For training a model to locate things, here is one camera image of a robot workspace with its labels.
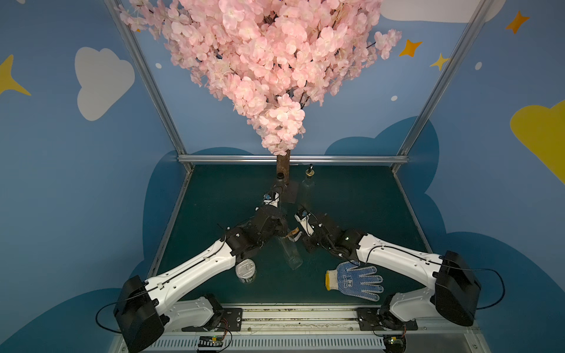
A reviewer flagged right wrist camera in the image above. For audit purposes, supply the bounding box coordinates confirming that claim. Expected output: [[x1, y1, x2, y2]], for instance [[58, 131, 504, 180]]
[[294, 209, 315, 237]]

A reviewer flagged blue dotted work glove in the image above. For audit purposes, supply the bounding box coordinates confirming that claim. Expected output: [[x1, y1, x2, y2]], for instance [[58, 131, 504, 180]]
[[325, 262, 384, 302]]

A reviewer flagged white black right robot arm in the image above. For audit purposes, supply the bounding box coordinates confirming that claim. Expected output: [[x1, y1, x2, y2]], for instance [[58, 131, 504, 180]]
[[295, 210, 481, 330]]

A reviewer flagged cork stoppered glass bottle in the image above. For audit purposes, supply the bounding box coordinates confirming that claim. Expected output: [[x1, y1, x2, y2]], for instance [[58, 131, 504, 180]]
[[278, 229, 303, 270]]

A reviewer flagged clear square glass bottle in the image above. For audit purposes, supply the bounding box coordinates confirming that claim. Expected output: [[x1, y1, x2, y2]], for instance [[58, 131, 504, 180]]
[[297, 164, 315, 210]]

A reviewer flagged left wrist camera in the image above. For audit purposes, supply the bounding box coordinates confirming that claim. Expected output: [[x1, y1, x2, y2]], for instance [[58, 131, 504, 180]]
[[263, 191, 280, 208]]

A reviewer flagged aluminium frame post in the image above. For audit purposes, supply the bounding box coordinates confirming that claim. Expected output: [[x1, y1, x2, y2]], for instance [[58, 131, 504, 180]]
[[391, 0, 495, 175], [104, 0, 194, 174]]

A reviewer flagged aluminium back crossbar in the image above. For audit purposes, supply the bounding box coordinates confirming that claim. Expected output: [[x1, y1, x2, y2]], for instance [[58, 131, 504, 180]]
[[177, 154, 409, 165]]

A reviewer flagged aluminium frame post left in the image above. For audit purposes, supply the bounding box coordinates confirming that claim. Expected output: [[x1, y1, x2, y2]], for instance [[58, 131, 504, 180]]
[[104, 0, 194, 174]]

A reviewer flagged pink cherry blossom tree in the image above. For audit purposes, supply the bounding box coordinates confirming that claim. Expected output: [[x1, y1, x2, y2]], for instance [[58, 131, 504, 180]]
[[117, 0, 402, 160]]

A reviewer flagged small green circuit board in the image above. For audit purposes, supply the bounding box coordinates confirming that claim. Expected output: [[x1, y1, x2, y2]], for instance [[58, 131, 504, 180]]
[[197, 335, 224, 350]]

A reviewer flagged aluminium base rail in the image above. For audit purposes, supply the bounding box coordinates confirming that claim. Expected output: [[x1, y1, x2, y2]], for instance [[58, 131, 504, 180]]
[[146, 304, 490, 352]]

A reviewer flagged aluminium frame post right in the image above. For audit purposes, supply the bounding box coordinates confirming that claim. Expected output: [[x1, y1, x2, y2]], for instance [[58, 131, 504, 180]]
[[391, 0, 495, 175]]

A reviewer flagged black capped glass bottle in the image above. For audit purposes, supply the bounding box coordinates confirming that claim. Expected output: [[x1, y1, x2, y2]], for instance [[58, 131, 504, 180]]
[[273, 172, 288, 197]]

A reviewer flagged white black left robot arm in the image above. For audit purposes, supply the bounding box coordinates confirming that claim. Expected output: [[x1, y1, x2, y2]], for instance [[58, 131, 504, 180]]
[[113, 204, 288, 352]]

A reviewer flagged brown tree base plate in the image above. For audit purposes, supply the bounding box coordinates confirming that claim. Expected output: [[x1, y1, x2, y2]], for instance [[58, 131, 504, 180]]
[[280, 180, 300, 204]]

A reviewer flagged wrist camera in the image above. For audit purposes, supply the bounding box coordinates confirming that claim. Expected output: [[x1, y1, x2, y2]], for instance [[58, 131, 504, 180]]
[[263, 191, 280, 208], [294, 209, 315, 237]]

